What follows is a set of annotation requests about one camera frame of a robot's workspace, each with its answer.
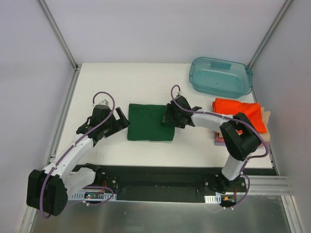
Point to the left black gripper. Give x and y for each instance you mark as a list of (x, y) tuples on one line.
[(114, 121)]

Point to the right aluminium frame post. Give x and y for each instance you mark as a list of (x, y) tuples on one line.
[(271, 30)]

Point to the pink folded t shirt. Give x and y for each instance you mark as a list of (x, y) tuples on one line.
[(219, 140)]

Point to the left aluminium frame post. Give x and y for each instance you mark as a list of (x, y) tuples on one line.
[(57, 33)]

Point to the aluminium frame post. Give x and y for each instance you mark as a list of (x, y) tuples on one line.
[(57, 33), (271, 30)]

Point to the front aluminium rail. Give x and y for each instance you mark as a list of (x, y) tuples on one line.
[(256, 185)]

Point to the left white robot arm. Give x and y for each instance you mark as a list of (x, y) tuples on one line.
[(49, 189)]

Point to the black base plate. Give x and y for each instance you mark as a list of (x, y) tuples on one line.
[(163, 184)]

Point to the right white cable duct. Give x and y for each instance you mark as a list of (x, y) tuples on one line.
[(216, 199)]

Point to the white cable duct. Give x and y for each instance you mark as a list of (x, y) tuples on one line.
[(216, 199), (92, 196)]

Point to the teal plastic bin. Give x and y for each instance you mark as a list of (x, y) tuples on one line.
[(221, 78)]

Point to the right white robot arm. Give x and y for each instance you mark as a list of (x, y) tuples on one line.
[(239, 136)]

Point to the green t shirt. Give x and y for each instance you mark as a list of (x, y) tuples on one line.
[(146, 123)]

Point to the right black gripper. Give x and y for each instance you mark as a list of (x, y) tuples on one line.
[(171, 114)]

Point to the beige folded t shirt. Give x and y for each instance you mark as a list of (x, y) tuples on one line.
[(265, 118)]

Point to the left aluminium side rail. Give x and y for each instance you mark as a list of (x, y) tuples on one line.
[(27, 215)]

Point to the left white cable duct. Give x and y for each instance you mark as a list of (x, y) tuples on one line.
[(92, 196)]

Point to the orange folded t shirt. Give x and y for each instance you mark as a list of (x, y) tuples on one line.
[(232, 107)]

